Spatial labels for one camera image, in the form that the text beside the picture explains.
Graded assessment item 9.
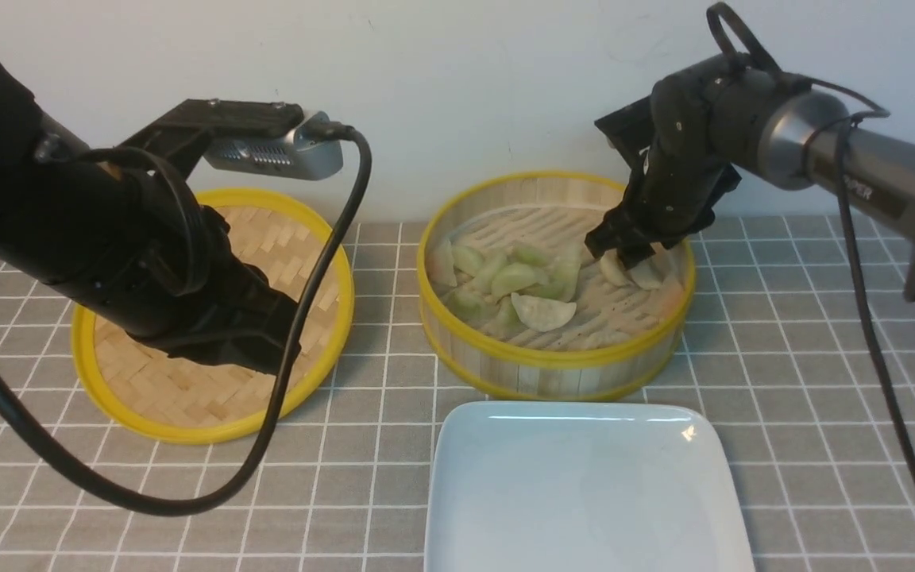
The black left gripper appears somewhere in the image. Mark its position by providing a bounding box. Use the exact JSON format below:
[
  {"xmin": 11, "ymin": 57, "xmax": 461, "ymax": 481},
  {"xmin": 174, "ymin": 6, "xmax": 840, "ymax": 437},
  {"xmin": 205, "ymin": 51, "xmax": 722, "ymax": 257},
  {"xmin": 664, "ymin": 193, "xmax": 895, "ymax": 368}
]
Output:
[{"xmin": 128, "ymin": 206, "xmax": 301, "ymax": 374}]

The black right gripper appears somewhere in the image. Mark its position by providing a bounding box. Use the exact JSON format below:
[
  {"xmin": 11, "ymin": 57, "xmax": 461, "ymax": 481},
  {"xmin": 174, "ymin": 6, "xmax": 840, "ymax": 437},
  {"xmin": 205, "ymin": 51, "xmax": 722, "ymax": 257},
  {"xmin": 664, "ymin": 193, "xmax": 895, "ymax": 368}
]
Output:
[{"xmin": 585, "ymin": 71, "xmax": 743, "ymax": 271}]

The pale front dumpling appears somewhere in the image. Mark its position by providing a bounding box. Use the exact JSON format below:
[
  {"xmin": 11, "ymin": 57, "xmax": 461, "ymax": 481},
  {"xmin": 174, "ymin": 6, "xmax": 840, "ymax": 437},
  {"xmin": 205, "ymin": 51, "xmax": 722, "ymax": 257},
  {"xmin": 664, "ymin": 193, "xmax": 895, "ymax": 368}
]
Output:
[{"xmin": 511, "ymin": 292, "xmax": 577, "ymax": 333}]

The white dumpling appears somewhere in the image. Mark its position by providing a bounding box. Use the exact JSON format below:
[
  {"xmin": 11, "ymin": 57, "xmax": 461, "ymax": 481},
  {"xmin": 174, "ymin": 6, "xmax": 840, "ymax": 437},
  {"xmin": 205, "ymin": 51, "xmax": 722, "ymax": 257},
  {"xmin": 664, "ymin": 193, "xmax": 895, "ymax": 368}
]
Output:
[
  {"xmin": 598, "ymin": 249, "xmax": 631, "ymax": 287},
  {"xmin": 627, "ymin": 256, "xmax": 676, "ymax": 291}
]

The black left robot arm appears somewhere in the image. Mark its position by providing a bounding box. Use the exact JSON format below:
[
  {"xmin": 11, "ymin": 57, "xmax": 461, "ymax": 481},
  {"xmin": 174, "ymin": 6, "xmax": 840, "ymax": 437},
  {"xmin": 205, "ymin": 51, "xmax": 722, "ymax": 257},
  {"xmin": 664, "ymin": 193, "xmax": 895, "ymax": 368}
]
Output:
[{"xmin": 0, "ymin": 62, "xmax": 298, "ymax": 374}]

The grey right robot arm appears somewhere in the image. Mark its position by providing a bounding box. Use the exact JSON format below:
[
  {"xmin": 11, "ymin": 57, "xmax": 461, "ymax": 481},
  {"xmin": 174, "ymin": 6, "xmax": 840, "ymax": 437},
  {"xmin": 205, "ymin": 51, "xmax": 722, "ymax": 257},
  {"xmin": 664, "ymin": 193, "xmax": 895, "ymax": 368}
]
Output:
[{"xmin": 584, "ymin": 54, "xmax": 915, "ymax": 303}]

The white square plate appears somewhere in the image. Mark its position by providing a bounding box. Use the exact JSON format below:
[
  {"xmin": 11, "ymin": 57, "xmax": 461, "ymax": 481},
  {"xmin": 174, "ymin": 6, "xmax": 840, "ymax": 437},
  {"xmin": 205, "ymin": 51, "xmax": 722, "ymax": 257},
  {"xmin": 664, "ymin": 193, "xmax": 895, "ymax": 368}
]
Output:
[{"xmin": 423, "ymin": 401, "xmax": 755, "ymax": 571}]

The pinkish dumpling far right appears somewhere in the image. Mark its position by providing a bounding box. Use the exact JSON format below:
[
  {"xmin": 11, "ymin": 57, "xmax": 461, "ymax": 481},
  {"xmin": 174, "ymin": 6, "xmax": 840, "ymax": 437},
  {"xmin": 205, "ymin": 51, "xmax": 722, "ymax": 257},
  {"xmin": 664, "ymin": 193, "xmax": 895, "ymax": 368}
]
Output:
[{"xmin": 651, "ymin": 276, "xmax": 685, "ymax": 319}]

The green dumpling right centre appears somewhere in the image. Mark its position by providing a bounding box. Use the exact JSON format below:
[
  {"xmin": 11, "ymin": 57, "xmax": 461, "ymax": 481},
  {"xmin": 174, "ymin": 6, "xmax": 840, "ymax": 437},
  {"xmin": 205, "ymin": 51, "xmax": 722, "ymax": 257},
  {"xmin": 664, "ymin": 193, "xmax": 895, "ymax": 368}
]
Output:
[{"xmin": 539, "ymin": 244, "xmax": 582, "ymax": 303}]

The woven bamboo steamer lid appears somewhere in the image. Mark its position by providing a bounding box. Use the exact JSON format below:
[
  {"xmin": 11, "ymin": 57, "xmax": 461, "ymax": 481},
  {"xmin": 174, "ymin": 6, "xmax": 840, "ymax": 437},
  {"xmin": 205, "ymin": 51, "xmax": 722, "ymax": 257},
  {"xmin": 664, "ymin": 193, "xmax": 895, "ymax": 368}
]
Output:
[{"xmin": 71, "ymin": 187, "xmax": 356, "ymax": 445}]

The yellow rimmed bamboo steamer basket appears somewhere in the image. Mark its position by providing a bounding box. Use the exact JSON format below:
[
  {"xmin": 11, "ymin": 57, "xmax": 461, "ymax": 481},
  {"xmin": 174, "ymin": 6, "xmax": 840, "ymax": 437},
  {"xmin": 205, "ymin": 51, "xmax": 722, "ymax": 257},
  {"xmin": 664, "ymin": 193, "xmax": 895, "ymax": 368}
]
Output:
[{"xmin": 417, "ymin": 171, "xmax": 696, "ymax": 400}]

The green dumpling back left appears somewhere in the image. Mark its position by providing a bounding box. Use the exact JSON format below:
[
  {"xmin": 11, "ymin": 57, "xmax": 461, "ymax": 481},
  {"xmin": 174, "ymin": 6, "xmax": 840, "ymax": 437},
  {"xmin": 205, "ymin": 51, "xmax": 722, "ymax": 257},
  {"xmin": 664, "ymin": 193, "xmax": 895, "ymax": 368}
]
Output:
[{"xmin": 451, "ymin": 244, "xmax": 485, "ymax": 276}]

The grey checked tablecloth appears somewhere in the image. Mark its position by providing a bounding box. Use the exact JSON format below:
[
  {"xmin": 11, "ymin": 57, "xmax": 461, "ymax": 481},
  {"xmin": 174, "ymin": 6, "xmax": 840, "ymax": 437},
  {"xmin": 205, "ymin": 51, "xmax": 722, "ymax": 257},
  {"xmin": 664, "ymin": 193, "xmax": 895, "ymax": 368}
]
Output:
[{"xmin": 0, "ymin": 216, "xmax": 915, "ymax": 571}]

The green dumpling low left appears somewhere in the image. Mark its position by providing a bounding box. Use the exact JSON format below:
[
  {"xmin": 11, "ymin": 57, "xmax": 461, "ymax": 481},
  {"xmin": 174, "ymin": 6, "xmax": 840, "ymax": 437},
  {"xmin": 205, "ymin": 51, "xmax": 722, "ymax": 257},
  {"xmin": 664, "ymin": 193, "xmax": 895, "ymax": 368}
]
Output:
[{"xmin": 446, "ymin": 288, "xmax": 498, "ymax": 323}]

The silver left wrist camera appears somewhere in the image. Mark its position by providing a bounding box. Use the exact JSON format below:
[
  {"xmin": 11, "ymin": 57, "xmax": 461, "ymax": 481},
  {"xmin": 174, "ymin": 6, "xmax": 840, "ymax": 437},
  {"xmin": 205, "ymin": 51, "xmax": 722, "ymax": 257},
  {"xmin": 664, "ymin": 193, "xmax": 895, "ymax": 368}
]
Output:
[{"xmin": 120, "ymin": 99, "xmax": 345, "ymax": 182}]

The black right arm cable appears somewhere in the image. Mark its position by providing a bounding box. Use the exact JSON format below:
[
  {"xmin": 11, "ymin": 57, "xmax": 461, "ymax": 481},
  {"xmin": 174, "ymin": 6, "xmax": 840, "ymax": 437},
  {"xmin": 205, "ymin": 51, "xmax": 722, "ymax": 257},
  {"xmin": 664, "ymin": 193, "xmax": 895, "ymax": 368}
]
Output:
[{"xmin": 705, "ymin": 2, "xmax": 915, "ymax": 572}]

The black left camera cable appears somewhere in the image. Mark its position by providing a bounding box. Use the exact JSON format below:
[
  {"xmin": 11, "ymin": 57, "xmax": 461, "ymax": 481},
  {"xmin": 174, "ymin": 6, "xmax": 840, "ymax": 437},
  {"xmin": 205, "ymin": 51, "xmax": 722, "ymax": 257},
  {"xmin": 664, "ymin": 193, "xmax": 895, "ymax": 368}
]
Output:
[{"xmin": 0, "ymin": 123, "xmax": 373, "ymax": 518}]

